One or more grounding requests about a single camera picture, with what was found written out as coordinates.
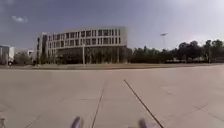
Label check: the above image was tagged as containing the robot's own part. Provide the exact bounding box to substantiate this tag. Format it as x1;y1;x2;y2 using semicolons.
137;117;149;128
71;116;84;128

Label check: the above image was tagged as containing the white building with window bands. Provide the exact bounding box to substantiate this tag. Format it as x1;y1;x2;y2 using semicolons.
35;26;129;65

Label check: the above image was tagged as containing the grey paved plaza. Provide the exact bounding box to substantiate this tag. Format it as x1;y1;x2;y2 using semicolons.
0;64;224;128

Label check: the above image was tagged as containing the row of trees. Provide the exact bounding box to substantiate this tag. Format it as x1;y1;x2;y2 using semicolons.
128;38;224;64

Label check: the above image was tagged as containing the floodlight pole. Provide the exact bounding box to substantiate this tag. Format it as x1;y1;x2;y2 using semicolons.
160;32;168;52

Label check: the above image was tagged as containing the pale pole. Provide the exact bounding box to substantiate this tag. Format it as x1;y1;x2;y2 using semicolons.
81;44;86;66

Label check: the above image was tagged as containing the pale building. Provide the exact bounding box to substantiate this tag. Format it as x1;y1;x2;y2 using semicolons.
0;44;16;65

